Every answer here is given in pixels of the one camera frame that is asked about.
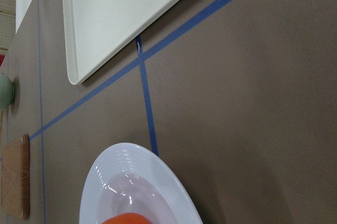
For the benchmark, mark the white ridged plate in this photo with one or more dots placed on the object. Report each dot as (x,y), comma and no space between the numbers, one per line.
(127,177)

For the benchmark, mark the cream bear serving tray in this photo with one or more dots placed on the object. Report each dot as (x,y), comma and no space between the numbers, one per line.
(95,30)

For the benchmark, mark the orange fruit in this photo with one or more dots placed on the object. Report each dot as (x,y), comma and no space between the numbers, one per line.
(127,218)

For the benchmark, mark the wooden cutting board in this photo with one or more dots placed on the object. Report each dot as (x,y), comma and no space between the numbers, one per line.
(15,196)

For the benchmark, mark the brown paper table mat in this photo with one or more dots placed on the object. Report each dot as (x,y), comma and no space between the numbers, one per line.
(237,97)

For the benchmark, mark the light green bowl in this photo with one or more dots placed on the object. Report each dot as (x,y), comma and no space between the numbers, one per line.
(7,91)

